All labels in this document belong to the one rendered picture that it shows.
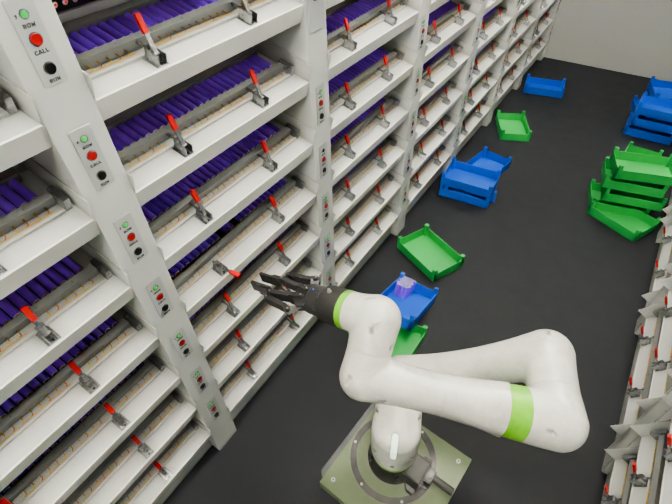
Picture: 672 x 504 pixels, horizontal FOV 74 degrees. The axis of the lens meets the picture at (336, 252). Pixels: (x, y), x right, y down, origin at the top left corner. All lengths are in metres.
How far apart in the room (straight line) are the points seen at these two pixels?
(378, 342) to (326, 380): 1.01
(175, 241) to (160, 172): 0.20
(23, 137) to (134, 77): 0.23
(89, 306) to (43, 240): 0.20
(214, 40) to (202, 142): 0.22
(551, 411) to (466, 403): 0.17
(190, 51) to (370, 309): 0.65
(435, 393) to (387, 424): 0.27
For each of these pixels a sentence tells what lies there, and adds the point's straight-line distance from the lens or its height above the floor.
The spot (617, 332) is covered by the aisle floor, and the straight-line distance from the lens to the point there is 2.40.
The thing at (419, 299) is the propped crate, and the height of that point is 0.02.
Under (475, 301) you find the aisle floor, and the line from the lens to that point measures 2.26.
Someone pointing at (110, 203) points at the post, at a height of 1.16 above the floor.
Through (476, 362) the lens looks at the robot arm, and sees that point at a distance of 1.21.
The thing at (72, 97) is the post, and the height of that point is 1.37.
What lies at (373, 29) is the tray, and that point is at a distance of 1.70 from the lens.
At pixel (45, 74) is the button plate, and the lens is 0.86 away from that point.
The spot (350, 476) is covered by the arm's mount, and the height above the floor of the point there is 0.32.
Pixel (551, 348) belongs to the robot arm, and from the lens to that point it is 1.16.
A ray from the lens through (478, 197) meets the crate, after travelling 2.82.
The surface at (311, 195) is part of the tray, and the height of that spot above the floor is 0.76.
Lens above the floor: 1.71
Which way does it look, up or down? 45 degrees down
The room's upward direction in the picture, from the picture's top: 2 degrees counter-clockwise
